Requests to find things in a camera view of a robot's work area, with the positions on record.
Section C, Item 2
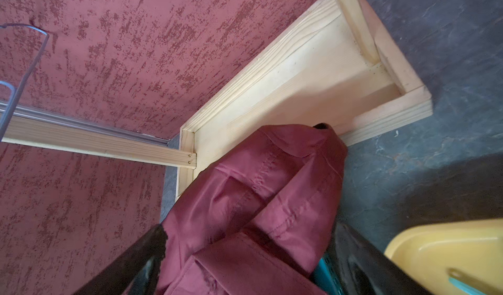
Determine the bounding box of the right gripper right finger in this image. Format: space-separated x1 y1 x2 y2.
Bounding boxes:
333 222 430 294

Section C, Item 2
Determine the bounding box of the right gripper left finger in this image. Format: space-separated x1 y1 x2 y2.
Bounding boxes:
75 224 168 294

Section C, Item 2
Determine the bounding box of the maroon satin shirt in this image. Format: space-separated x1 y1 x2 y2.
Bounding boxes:
155 123 347 294

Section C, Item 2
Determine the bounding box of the teal plastic basket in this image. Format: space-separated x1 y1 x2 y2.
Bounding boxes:
310 254 345 295

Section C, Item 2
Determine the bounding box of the blue wire hanger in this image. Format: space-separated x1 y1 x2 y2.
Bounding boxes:
0 23 51 143

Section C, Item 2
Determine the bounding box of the yellow plastic tray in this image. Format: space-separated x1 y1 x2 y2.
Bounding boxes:
385 218 502 294

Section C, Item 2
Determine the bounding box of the teal clothespin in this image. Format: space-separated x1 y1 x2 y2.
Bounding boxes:
449 277 486 295

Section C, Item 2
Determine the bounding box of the wooden clothes rack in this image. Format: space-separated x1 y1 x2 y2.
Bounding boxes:
1 0 433 195

